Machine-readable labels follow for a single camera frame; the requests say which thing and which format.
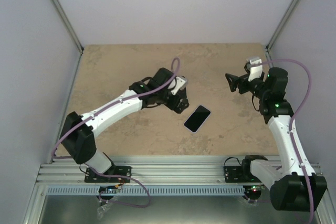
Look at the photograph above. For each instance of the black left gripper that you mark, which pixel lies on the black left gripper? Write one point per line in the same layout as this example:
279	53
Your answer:
180	107

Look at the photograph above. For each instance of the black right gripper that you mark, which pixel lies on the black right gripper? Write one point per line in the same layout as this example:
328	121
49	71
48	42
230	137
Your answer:
242	80

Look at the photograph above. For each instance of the black phone with white edge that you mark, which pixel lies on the black phone with white edge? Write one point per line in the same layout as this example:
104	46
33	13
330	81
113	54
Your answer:
197	118

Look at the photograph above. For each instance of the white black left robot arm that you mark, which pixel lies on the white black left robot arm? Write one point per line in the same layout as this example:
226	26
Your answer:
79	132

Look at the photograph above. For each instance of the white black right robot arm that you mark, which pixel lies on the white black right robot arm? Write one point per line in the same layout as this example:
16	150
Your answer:
296	186

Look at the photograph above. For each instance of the right controller circuit board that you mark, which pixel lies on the right controller circuit board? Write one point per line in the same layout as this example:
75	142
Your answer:
255	188

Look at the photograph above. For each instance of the controller circuit board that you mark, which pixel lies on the controller circuit board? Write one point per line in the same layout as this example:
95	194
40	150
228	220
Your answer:
110	189
255	188

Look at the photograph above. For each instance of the left controller circuit board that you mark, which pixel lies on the left controller circuit board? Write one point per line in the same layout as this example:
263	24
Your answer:
110	189

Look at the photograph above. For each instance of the clear plastic bag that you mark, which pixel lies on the clear plastic bag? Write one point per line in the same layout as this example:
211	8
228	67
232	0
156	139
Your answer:
101	210

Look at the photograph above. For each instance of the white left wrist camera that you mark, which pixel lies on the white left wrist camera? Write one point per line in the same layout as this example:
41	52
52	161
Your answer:
178	83

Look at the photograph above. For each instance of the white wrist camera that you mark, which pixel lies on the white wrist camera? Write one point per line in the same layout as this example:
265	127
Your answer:
178	83
254	68

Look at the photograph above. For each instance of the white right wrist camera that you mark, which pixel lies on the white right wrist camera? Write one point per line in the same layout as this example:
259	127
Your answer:
254	68

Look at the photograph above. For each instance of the grey slotted cable duct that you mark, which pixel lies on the grey slotted cable duct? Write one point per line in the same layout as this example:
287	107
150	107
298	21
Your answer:
159	190

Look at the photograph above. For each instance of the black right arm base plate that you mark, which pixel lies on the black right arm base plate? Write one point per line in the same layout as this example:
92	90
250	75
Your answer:
234	174

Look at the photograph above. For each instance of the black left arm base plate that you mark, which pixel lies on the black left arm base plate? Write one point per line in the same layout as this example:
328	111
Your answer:
121	175

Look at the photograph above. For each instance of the aluminium frame post right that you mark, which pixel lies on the aluminium frame post right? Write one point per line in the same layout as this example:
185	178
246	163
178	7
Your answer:
284	20

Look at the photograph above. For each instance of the aluminium frame post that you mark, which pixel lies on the aluminium frame post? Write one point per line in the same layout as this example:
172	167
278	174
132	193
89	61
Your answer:
284	20
67	24

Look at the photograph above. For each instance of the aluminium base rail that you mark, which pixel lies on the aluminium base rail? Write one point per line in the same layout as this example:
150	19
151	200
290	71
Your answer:
149	170

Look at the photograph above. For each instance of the aluminium frame post left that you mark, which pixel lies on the aluminium frame post left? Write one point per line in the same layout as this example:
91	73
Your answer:
67	24

